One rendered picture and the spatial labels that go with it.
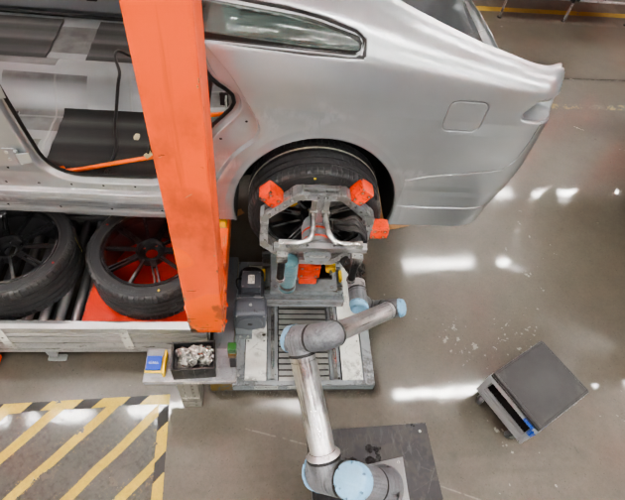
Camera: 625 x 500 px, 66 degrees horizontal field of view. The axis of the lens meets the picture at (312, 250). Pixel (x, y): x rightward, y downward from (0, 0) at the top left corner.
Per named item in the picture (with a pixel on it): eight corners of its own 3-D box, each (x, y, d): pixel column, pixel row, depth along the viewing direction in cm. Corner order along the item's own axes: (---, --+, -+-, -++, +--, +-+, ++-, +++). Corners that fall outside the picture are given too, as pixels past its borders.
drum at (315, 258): (327, 231, 246) (330, 213, 235) (329, 266, 234) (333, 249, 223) (300, 230, 245) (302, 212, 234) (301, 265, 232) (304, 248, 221)
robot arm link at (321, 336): (323, 326, 189) (406, 294, 241) (300, 327, 197) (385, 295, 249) (328, 356, 190) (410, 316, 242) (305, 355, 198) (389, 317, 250)
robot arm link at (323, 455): (335, 506, 199) (299, 328, 195) (304, 497, 210) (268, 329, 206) (356, 486, 211) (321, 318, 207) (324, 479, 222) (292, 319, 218)
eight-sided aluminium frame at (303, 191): (359, 255, 265) (380, 187, 221) (360, 266, 261) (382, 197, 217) (259, 253, 259) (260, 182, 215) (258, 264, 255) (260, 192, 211)
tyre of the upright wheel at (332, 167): (242, 138, 227) (255, 226, 281) (240, 175, 213) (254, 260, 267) (382, 134, 229) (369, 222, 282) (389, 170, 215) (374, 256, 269)
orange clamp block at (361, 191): (358, 194, 226) (372, 184, 221) (360, 207, 222) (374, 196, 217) (347, 187, 223) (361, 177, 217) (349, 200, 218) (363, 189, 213)
